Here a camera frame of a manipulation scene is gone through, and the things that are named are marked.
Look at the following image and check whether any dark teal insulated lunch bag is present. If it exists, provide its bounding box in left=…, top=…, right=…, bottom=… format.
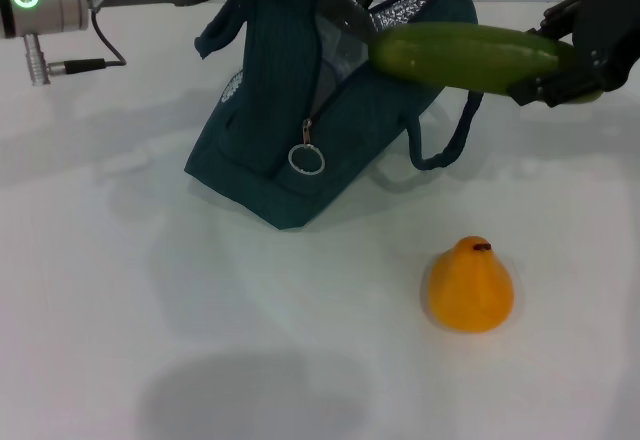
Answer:
left=183, top=0, right=484, bottom=232

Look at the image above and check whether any dark grey left arm cable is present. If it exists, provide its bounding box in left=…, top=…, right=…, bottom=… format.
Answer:
left=47, top=7, right=127, bottom=75

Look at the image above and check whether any orange yellow toy pear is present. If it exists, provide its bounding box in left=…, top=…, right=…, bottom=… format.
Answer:
left=428, top=235, right=516, bottom=334

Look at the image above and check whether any green cucumber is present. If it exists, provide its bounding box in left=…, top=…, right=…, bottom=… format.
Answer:
left=367, top=22, right=607, bottom=107

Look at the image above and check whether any clear blue-rimmed plastic food container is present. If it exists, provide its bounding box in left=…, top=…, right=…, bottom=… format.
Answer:
left=313, top=12, right=374, bottom=109

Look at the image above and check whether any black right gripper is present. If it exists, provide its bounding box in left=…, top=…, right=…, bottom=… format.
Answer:
left=508, top=0, right=640, bottom=109

